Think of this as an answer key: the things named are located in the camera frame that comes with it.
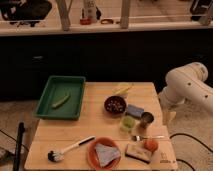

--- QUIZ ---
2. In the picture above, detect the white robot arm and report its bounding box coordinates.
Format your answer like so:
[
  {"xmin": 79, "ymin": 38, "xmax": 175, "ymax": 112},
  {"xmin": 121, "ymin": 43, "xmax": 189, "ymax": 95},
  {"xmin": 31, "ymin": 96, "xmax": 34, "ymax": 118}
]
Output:
[{"xmin": 158, "ymin": 62, "xmax": 213, "ymax": 125}]

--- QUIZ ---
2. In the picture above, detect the metal cup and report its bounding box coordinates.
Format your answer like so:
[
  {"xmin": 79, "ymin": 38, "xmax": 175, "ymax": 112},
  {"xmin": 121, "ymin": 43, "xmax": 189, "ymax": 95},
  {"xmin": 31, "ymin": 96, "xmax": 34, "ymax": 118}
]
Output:
[{"xmin": 140, "ymin": 112, "xmax": 154, "ymax": 129}]

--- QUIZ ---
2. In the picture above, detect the orange fruit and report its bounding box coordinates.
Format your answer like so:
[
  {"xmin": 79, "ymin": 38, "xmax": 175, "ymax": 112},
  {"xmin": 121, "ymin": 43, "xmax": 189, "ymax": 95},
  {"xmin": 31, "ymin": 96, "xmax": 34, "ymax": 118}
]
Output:
[{"xmin": 144, "ymin": 139, "xmax": 158, "ymax": 152}]

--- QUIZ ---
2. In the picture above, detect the blue sponge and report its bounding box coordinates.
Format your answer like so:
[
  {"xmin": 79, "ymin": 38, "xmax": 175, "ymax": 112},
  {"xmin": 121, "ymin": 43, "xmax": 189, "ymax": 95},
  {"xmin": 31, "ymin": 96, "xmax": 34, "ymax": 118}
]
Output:
[{"xmin": 126, "ymin": 104, "xmax": 144, "ymax": 118}]

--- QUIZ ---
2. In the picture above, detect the metal spoon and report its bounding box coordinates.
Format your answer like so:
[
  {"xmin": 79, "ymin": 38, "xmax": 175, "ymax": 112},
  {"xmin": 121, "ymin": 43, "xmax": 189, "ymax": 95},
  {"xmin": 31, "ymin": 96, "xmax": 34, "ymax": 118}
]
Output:
[{"xmin": 131, "ymin": 135, "xmax": 164, "ymax": 141}]

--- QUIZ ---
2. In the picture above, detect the green plastic cup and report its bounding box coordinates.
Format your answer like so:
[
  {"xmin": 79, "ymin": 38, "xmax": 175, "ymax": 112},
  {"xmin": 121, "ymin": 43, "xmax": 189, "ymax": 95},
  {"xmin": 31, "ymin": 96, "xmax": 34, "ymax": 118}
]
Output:
[{"xmin": 120, "ymin": 115, "xmax": 135, "ymax": 132}]

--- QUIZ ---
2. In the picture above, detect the wooden block sponge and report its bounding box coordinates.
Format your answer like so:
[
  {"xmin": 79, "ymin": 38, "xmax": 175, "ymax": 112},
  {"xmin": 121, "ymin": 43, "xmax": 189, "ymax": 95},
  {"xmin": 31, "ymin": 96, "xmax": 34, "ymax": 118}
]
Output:
[{"xmin": 125, "ymin": 144, "xmax": 152, "ymax": 164}]

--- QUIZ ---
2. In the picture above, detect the dark bowl with beans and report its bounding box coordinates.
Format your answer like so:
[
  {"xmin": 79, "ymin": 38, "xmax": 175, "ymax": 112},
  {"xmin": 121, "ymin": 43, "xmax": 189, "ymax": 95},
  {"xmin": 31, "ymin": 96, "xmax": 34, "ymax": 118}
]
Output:
[{"xmin": 104, "ymin": 96, "xmax": 127, "ymax": 114}]

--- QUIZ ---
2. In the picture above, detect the yellow corn cob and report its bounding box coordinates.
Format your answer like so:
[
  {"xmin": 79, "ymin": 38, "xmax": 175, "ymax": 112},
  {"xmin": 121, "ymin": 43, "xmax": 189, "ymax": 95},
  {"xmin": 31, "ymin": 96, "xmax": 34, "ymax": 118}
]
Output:
[{"xmin": 114, "ymin": 83, "xmax": 132, "ymax": 97}]

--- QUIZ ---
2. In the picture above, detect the grey folded cloth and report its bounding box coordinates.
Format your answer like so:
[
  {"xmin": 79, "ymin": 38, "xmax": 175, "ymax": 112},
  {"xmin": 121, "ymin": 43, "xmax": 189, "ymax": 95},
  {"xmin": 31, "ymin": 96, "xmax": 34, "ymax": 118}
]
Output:
[{"xmin": 95, "ymin": 143, "xmax": 120, "ymax": 167}]

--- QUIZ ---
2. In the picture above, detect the orange plate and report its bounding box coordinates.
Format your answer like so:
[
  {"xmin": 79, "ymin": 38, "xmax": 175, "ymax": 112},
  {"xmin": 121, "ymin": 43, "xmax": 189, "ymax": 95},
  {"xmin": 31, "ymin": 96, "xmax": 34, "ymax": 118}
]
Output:
[{"xmin": 87, "ymin": 137, "xmax": 121, "ymax": 171}]

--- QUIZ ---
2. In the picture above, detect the green plastic tray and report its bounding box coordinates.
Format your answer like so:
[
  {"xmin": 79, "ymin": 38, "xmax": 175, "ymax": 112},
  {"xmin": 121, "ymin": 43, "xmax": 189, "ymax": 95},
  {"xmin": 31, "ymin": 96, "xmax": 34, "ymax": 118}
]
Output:
[{"xmin": 35, "ymin": 76, "xmax": 86, "ymax": 120}]

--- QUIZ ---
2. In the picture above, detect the white dish brush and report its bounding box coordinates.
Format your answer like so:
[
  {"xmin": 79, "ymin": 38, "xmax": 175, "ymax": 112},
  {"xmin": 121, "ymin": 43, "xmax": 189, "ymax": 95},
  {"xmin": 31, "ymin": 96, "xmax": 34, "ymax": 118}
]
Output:
[{"xmin": 47, "ymin": 136, "xmax": 95, "ymax": 162}]

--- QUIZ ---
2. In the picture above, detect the white bottle on shelf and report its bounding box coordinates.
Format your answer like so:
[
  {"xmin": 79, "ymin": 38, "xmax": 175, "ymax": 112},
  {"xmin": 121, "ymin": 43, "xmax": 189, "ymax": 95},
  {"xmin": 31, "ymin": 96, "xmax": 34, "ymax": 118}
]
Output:
[{"xmin": 80, "ymin": 0, "xmax": 101, "ymax": 25}]

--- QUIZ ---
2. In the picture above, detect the black pole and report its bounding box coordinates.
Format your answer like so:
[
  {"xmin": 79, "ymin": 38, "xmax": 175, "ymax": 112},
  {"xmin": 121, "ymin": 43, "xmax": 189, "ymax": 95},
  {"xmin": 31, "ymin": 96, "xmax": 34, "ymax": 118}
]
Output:
[{"xmin": 13, "ymin": 122, "xmax": 25, "ymax": 171}]

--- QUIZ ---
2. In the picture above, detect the black bag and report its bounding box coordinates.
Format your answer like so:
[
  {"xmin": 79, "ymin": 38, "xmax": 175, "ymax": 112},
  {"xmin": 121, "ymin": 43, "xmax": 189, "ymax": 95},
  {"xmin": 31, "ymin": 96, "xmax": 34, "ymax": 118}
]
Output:
[{"xmin": 0, "ymin": 0, "xmax": 52, "ymax": 27}]

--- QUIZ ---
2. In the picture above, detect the black floor cable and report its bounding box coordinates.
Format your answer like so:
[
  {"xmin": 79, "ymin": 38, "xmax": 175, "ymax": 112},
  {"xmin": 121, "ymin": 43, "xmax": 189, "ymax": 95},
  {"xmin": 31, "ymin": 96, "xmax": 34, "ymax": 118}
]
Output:
[{"xmin": 169, "ymin": 132, "xmax": 213, "ymax": 171}]

